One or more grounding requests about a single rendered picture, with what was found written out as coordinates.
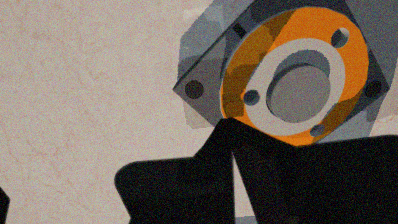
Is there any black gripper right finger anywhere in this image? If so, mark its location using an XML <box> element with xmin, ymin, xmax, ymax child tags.
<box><xmin>227</xmin><ymin>117</ymin><xmax>398</xmax><ymax>224</ymax></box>

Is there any orange round plate with holes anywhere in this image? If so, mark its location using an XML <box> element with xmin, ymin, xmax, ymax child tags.
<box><xmin>219</xmin><ymin>6</ymin><xmax>369</xmax><ymax>146</ymax></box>

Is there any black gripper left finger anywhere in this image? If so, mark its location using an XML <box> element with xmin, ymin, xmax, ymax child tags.
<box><xmin>114</xmin><ymin>118</ymin><xmax>236</xmax><ymax>224</ymax></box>

